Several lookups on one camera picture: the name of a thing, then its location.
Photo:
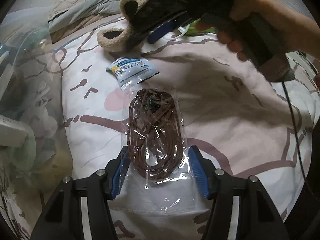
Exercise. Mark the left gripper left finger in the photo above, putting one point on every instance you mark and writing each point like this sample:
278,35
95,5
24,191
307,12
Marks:
61,217

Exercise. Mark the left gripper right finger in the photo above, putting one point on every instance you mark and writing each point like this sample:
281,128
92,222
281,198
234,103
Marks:
258,216

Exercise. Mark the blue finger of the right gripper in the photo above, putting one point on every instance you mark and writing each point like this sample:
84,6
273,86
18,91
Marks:
160,32

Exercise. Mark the beige fleece slipper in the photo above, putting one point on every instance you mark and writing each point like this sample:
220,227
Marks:
115,40
128,8

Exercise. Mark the person's right hand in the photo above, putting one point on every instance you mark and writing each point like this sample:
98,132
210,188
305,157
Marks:
279,26

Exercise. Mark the green dotted wipes pack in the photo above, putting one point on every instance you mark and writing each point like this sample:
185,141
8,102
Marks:
192,31

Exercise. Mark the white blue sachet packet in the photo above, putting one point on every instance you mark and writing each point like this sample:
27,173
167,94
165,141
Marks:
131,71

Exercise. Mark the clear plastic storage bin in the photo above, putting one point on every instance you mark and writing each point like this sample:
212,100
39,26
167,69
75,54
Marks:
31,76

